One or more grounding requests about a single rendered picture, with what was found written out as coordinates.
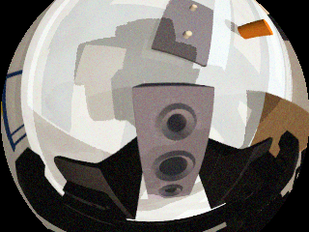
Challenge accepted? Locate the orange cylinder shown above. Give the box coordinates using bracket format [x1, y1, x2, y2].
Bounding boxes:
[237, 19, 273, 39]

